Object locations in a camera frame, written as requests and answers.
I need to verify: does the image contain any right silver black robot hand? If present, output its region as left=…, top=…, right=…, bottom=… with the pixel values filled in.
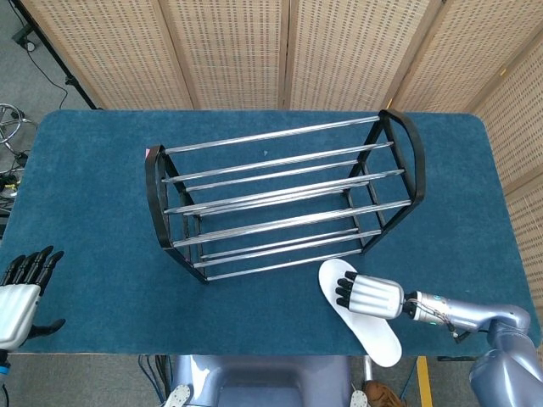
left=335, top=270, right=406, bottom=320

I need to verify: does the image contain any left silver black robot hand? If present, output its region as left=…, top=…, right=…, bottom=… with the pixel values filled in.
left=0, top=245, right=67, bottom=351

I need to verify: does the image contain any white slipper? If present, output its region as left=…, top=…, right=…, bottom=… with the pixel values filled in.
left=317, top=258, right=403, bottom=368

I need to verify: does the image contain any black chrome shoe rack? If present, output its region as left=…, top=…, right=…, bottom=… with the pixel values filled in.
left=144, top=109, right=427, bottom=285

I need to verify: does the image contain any yellow floor tape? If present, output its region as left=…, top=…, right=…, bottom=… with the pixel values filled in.
left=416, top=355, right=434, bottom=407

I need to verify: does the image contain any blue carpet table mat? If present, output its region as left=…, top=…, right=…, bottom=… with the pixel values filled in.
left=0, top=109, right=543, bottom=356

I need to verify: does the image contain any blue-grey robot torso base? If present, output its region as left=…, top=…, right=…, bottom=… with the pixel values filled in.
left=171, top=354, right=353, bottom=407

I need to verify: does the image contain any black stand pole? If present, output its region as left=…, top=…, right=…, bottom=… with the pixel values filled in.
left=7, top=0, right=104, bottom=111

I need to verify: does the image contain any cable clutter on floor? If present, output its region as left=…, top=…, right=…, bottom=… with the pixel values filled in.
left=0, top=150, right=29, bottom=221

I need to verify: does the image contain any cable bundle under table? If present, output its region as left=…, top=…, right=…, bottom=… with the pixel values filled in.
left=137, top=354, right=174, bottom=407

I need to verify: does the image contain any chrome stool frame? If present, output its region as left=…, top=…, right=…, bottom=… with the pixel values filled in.
left=0, top=103, right=38, bottom=152

